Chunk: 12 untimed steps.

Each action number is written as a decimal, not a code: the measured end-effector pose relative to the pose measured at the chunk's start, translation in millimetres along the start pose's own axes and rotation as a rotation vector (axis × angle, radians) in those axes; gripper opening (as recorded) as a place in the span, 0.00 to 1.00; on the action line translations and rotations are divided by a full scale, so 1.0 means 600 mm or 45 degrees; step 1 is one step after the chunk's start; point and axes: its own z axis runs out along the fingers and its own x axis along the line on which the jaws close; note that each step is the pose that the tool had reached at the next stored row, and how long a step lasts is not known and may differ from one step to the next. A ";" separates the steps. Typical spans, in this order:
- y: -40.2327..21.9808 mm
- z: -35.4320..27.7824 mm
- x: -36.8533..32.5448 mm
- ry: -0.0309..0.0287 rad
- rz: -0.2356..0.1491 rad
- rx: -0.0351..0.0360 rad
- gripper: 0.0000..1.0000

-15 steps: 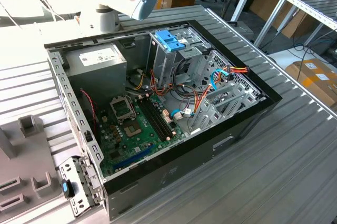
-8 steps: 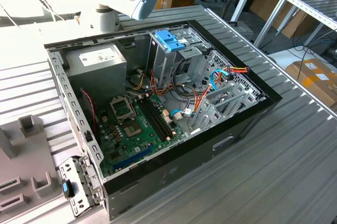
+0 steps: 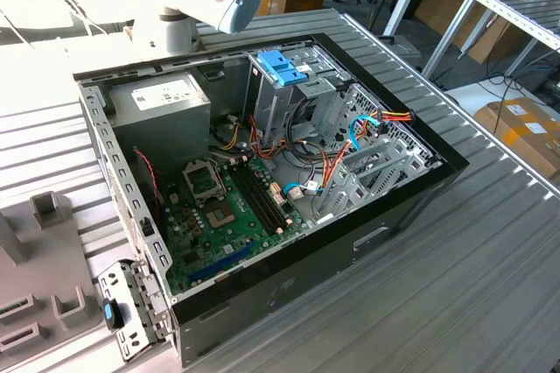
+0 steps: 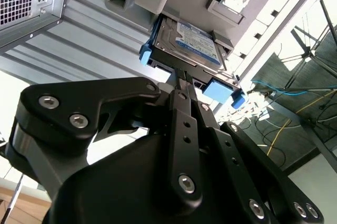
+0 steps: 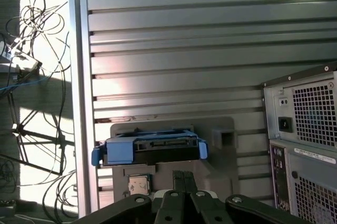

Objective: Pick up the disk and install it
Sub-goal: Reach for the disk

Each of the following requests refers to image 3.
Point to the silver perforated disk bay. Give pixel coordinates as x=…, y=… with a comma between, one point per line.
x=345, y=198

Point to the black RAM slot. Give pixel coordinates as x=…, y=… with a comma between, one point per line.
x=253, y=198
x=271, y=198
x=265, y=198
x=259, y=198

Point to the silver drive cage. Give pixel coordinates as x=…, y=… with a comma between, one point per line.
x=267, y=101

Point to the green motherboard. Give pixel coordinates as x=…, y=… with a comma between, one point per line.
x=245, y=233

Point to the open black PC case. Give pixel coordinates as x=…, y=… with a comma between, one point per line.
x=306, y=268

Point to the blue expansion slot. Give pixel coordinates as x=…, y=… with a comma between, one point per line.
x=223, y=261

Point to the grey Dell power supply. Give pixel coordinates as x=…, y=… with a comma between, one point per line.
x=162, y=128

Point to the silver hinged card retainer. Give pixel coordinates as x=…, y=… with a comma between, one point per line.
x=144, y=290

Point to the plain large cardboard box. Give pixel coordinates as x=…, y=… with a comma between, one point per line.
x=442, y=9

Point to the black latch with blue stripe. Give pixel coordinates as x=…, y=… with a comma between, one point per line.
x=111, y=314

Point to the cardboard box with white labels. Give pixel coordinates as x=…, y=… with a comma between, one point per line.
x=516, y=128

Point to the grey parts rack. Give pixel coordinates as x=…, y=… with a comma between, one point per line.
x=44, y=268

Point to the aluminium slat rack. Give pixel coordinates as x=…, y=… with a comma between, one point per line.
x=516, y=5

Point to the blue plastic drive bracket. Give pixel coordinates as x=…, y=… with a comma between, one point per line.
x=280, y=66

